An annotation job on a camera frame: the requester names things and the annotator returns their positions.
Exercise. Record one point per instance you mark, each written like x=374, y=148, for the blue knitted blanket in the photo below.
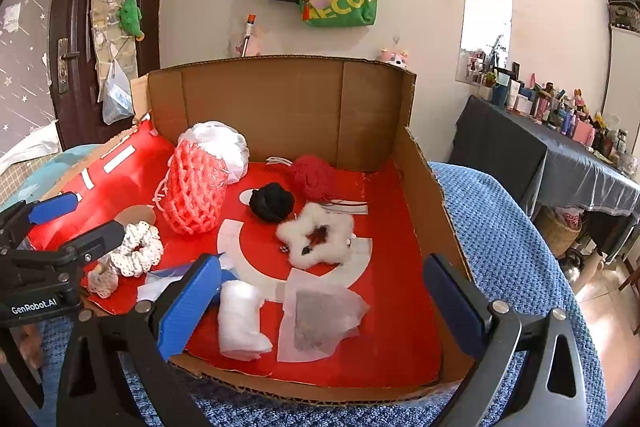
x=500, y=232

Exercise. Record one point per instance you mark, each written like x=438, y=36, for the white wardrobe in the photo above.
x=622, y=72

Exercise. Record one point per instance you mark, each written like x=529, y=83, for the white tube orange cap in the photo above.
x=248, y=34

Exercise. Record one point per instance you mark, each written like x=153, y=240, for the table with grey cloth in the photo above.
x=500, y=142

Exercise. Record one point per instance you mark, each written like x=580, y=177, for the row of cosmetic bottles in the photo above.
x=560, y=112

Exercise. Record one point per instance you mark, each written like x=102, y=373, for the clear plastic bag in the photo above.
x=116, y=97

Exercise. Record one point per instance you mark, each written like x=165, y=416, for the teal pillow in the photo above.
x=55, y=162

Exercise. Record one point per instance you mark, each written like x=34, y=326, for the cardboard box red lining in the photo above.
x=300, y=107

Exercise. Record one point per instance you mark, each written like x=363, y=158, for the beige hanging door organizer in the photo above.
x=105, y=22

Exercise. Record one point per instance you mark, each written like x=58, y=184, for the dark patterned suitcase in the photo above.
x=625, y=14

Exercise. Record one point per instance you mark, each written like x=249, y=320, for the white crochet scrunchie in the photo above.
x=102, y=279
x=142, y=252

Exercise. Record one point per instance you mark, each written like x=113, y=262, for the white cloth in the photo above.
x=30, y=147

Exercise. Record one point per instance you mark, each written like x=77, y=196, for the black scrunchie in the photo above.
x=270, y=202

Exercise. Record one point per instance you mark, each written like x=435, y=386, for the orange tassel charm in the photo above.
x=307, y=4

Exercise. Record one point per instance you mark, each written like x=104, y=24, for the green plush toy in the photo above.
x=131, y=17

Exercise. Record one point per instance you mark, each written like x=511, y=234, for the dark wooden door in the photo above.
x=70, y=7

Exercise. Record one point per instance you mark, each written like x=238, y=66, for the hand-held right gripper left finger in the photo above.
x=190, y=307

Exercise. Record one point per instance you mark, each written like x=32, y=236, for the wicker basket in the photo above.
x=557, y=232

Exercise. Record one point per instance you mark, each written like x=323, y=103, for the translucent plastic packet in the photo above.
x=320, y=317

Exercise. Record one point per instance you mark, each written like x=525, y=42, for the white mesh bath pouf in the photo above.
x=225, y=144

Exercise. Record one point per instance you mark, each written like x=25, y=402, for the pink plush toy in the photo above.
x=394, y=58

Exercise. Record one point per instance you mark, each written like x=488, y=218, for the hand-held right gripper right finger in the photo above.
x=452, y=302

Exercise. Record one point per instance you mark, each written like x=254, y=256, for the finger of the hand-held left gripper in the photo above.
x=52, y=207
x=102, y=237

